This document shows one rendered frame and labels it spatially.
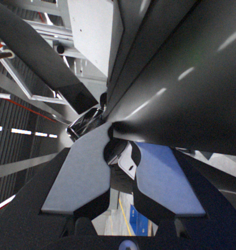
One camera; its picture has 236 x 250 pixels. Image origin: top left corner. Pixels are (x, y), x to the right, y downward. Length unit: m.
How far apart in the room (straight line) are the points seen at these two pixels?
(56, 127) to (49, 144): 1.50
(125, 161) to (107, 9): 0.39
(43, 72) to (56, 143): 12.53
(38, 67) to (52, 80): 0.03
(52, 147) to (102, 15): 12.56
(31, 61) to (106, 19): 0.27
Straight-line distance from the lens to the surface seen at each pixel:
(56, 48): 0.84
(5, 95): 0.29
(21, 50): 0.33
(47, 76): 0.32
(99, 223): 13.81
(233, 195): 0.27
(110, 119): 0.15
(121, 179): 0.50
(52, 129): 12.98
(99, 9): 0.52
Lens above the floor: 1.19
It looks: 6 degrees down
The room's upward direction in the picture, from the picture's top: 82 degrees counter-clockwise
